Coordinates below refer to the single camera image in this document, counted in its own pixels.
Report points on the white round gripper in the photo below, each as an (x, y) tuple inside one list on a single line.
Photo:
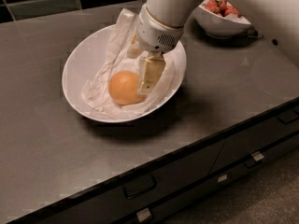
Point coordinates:
[(154, 34)]

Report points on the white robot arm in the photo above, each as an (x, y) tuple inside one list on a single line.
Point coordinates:
[(276, 20)]

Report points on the orange fruit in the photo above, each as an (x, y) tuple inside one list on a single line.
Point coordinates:
[(123, 88)]

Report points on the dark right drawer front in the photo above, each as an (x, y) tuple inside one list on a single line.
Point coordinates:
[(271, 137)]

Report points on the white paper under strawberries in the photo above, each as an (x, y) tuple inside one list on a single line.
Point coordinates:
[(231, 17)]

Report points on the white paper napkin in bowl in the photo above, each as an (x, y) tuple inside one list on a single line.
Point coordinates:
[(95, 92)]

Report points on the silver lower right latch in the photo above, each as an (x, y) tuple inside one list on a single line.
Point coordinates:
[(257, 156)]

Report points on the dark left drawer front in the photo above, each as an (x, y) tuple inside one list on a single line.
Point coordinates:
[(121, 196)]

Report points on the red strawberries pile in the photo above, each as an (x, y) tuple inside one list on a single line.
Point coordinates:
[(221, 8)]

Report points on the black left drawer handle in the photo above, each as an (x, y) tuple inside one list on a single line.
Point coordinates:
[(139, 186)]

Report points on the silver lower left latch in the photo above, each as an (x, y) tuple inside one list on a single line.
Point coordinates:
[(144, 215)]

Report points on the dark lower drawer front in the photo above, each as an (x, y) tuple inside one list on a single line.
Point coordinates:
[(158, 211)]

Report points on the dark drawer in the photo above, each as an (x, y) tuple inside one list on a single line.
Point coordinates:
[(271, 137), (121, 196), (158, 211)]

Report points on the silver lower middle latch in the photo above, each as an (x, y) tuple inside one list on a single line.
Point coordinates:
[(222, 178)]

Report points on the white bowl with strawberries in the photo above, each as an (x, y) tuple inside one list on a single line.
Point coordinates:
[(218, 27)]

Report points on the silver latch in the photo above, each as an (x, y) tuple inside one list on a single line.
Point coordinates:
[(144, 215), (222, 178), (257, 156)]

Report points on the large white bowl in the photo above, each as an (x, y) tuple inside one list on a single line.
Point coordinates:
[(88, 58)]

